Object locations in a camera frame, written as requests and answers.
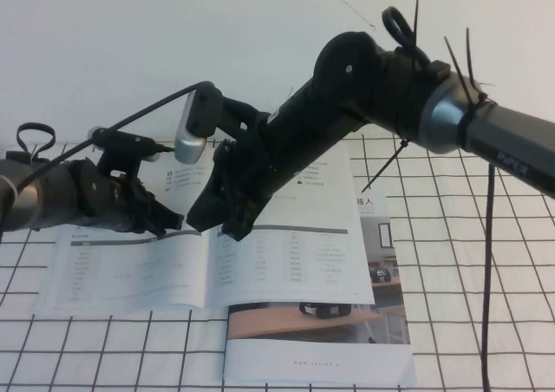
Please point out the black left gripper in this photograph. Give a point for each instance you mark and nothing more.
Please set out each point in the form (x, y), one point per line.
(121, 205)

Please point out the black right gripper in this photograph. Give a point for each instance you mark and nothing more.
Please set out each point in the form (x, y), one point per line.
(249, 171)

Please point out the white product catalogue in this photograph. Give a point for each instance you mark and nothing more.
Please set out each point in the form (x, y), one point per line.
(143, 275)

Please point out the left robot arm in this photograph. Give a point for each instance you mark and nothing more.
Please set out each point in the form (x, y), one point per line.
(43, 197)

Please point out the closed brochure with photo cover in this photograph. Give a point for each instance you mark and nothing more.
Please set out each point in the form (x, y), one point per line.
(312, 361)

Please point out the white cloth with black grid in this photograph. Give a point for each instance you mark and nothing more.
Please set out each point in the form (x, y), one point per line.
(455, 344)

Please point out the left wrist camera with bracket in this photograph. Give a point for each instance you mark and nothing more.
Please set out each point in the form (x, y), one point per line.
(126, 142)

